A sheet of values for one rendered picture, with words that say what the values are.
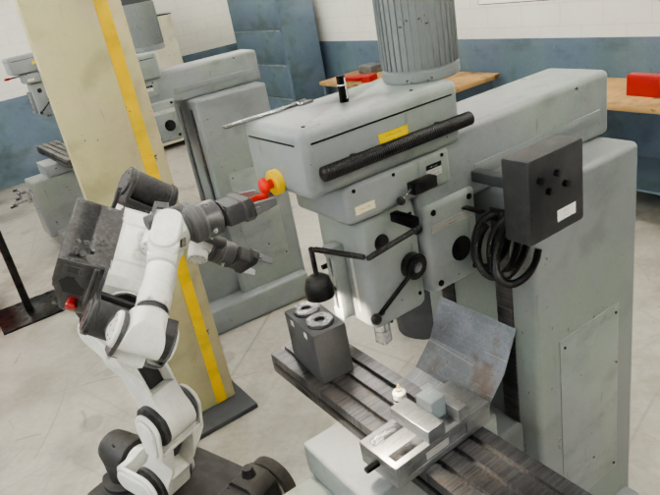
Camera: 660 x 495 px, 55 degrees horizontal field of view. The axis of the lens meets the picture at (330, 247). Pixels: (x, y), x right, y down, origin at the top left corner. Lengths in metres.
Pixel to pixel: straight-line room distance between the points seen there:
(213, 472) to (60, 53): 1.85
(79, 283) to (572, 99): 1.46
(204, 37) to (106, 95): 8.18
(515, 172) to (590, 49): 4.77
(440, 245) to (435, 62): 0.46
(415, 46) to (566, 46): 4.82
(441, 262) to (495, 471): 0.55
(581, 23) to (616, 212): 4.28
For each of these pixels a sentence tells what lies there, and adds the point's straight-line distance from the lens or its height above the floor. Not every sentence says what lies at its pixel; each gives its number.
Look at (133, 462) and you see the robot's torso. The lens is 2.46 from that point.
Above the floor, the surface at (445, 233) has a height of 1.50.
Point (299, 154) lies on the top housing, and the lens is 1.36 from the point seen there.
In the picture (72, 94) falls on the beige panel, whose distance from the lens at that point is 3.06.
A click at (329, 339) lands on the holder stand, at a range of 2.04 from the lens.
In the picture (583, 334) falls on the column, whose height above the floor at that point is 1.02.
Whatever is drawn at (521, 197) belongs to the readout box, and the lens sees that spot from 1.51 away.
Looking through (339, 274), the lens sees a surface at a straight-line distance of 1.62.
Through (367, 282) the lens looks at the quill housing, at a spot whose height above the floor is 1.46.
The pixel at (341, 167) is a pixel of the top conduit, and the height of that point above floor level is 1.80.
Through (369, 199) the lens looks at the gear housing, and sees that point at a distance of 1.49.
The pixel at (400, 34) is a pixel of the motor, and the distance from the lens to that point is 1.61.
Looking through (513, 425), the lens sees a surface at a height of 0.76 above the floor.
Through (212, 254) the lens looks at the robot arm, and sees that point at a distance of 2.11.
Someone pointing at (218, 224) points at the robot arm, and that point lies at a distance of 1.49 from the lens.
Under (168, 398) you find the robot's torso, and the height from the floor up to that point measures 1.07.
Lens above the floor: 2.20
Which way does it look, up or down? 24 degrees down
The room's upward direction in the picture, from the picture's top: 11 degrees counter-clockwise
